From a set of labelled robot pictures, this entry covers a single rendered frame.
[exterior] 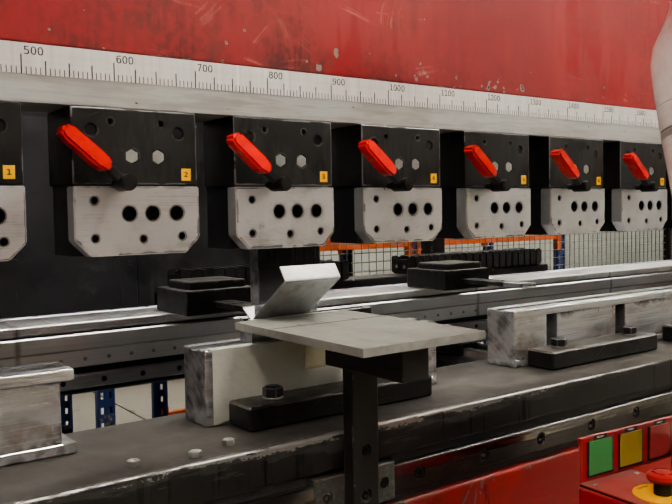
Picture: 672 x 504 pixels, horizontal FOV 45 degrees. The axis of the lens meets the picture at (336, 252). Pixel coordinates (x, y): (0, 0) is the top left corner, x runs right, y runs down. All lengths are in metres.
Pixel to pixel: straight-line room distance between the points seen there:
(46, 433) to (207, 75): 0.45
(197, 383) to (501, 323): 0.57
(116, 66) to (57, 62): 0.07
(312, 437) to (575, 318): 0.67
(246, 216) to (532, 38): 0.61
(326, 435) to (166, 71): 0.47
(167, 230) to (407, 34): 0.47
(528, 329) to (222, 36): 0.71
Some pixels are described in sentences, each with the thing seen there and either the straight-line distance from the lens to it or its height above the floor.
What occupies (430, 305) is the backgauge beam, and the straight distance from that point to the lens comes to 1.57.
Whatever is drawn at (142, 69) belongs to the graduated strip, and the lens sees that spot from 0.96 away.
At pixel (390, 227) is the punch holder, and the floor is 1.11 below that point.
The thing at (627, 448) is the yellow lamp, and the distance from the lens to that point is 1.19.
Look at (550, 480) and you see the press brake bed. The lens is 1.29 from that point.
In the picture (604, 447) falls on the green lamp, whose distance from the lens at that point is 1.15.
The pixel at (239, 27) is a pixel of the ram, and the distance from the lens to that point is 1.03.
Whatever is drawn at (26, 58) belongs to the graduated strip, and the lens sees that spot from 0.92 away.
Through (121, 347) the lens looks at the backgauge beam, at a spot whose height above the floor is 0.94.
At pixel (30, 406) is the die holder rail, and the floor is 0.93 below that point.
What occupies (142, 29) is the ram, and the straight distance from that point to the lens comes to 0.97.
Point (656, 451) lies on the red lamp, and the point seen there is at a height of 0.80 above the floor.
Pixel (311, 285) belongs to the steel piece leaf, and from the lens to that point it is 1.03.
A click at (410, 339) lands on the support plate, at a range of 0.87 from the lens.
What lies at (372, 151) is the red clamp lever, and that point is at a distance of 1.07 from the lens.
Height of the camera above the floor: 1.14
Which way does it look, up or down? 3 degrees down
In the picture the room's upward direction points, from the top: 1 degrees counter-clockwise
